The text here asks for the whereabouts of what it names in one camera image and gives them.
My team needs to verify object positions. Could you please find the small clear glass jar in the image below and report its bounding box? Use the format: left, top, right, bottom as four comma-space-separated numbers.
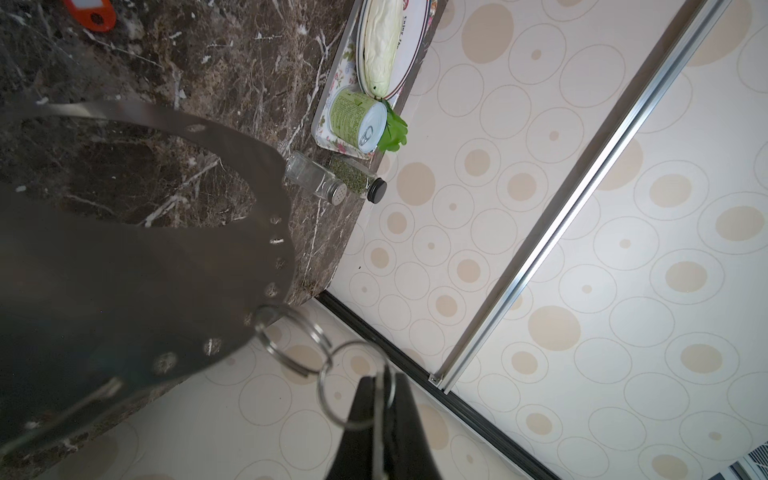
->
285, 152, 348, 206

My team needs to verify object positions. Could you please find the green tin can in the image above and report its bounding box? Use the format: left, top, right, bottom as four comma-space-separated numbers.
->
329, 86, 387, 154

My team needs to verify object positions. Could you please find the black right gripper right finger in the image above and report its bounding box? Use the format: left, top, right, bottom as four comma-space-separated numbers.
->
383, 373, 441, 480

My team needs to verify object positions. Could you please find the dark lid glass jar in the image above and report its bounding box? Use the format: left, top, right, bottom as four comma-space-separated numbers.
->
329, 155, 388, 204

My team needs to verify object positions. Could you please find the black corner frame post right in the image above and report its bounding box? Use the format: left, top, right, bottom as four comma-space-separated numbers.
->
315, 290, 559, 480

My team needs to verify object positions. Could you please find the white plate with red text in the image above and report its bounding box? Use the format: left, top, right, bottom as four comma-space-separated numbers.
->
355, 1, 436, 105

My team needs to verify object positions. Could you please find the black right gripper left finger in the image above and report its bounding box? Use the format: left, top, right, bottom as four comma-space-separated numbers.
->
326, 376, 380, 480

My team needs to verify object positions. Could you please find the metal keyring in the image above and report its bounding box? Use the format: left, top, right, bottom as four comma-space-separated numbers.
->
251, 305, 333, 385
316, 340, 397, 432

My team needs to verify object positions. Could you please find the pale green toy cabbage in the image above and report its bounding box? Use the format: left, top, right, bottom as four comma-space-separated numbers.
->
361, 0, 404, 99

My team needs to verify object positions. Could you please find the red key tag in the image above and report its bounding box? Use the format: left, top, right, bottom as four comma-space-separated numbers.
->
63, 0, 117, 33

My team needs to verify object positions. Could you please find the grey toothed plastic ring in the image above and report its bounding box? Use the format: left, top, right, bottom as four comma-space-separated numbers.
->
0, 98, 296, 457

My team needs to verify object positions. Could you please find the green toy leaf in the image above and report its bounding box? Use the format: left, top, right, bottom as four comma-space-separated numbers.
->
377, 100, 409, 152

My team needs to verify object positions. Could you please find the silver aluminium crossbar right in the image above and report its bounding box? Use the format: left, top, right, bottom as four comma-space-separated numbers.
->
430, 0, 730, 393

